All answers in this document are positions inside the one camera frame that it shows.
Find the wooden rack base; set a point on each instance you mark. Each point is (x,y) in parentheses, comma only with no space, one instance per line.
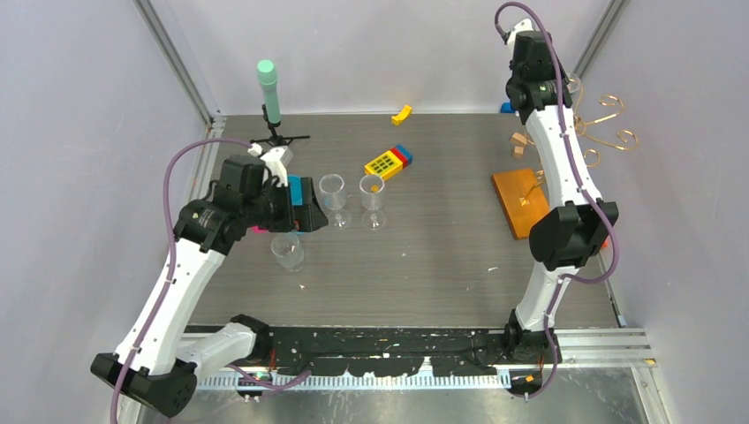
(522,199)

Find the blue small block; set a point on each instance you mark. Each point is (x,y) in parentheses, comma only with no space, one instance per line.
(506,108)

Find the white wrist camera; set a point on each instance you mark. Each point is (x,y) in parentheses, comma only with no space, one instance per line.
(276,160)
(523,25)

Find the small wooden block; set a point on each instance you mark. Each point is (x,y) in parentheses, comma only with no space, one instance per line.
(518,152)
(519,139)

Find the red toy block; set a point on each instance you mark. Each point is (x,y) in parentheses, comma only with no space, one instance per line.
(397,158)

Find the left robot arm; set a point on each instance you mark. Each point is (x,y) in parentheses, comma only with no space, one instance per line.
(149,367)

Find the clear wine glass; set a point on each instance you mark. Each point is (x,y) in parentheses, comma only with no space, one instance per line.
(334,197)
(372,189)
(288,251)

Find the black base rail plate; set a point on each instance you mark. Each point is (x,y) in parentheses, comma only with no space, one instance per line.
(397,351)

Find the blue toy block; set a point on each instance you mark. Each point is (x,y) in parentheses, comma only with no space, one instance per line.
(405,154)

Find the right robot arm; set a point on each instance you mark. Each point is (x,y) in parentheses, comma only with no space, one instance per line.
(579,219)

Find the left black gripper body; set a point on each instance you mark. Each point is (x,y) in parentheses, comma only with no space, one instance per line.
(277,213)

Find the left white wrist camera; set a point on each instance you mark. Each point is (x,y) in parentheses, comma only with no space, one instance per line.
(276,160)

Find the yellow curved block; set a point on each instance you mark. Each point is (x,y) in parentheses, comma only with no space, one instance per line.
(402,115)

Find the blue plastic wine glass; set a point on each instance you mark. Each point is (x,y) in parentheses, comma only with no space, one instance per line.
(295,189)

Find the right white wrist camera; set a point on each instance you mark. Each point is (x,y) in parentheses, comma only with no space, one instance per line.
(523,25)

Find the yellow toy calculator block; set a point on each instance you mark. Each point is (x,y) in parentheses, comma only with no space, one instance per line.
(382,166)

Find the green microphone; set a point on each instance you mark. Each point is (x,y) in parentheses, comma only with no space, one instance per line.
(267,76)

